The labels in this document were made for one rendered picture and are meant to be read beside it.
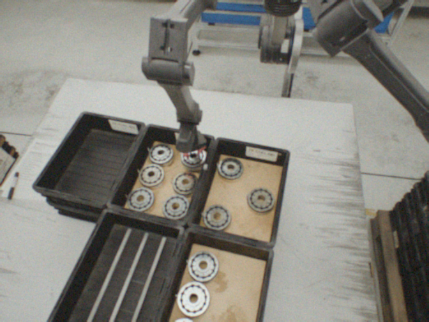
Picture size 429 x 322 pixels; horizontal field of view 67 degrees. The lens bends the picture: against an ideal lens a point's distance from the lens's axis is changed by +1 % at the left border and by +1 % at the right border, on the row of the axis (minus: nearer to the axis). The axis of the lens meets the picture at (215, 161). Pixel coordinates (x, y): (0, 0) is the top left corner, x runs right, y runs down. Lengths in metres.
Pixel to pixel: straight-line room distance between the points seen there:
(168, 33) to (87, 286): 0.86
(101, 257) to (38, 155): 0.71
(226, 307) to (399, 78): 0.81
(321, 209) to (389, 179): 1.16
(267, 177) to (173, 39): 0.76
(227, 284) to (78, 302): 0.49
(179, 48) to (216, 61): 2.43
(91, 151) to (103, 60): 1.95
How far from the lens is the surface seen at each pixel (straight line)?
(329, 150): 1.61
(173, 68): 0.71
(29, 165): 1.75
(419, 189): 1.93
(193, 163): 1.28
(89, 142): 1.52
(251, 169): 1.32
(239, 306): 1.12
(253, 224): 1.21
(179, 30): 0.71
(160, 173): 1.30
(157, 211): 1.25
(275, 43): 1.31
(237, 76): 2.96
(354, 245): 1.41
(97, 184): 1.38
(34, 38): 3.93
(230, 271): 1.15
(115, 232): 1.26
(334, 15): 0.70
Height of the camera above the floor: 1.94
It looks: 56 degrees down
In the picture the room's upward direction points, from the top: 3 degrees counter-clockwise
